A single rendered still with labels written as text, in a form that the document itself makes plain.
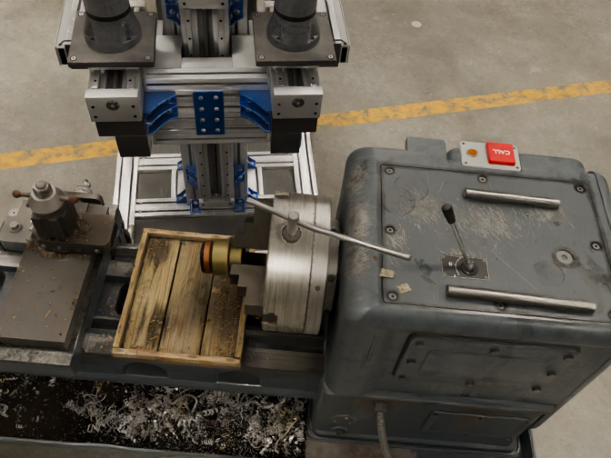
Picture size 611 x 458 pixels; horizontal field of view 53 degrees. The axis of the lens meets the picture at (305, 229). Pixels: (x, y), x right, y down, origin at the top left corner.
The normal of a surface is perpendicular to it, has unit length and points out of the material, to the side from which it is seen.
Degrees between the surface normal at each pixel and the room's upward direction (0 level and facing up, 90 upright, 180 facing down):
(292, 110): 90
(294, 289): 52
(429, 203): 0
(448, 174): 0
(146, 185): 0
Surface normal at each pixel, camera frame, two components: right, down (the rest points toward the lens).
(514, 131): 0.07, -0.58
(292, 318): -0.05, 0.71
